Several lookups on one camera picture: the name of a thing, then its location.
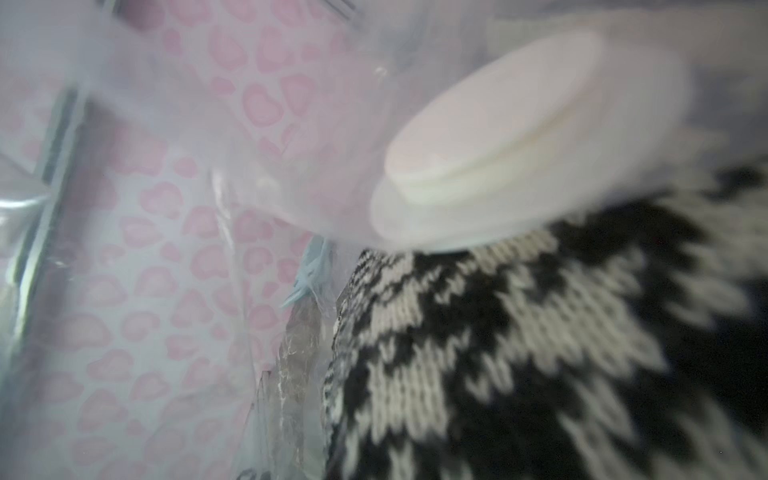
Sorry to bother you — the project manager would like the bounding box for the black white houndstooth knit blanket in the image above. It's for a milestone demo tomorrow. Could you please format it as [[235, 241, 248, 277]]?
[[323, 158, 767, 479]]

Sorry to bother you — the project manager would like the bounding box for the clear plastic vacuum bag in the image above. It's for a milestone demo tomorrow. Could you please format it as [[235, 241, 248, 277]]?
[[1, 1, 767, 479]]

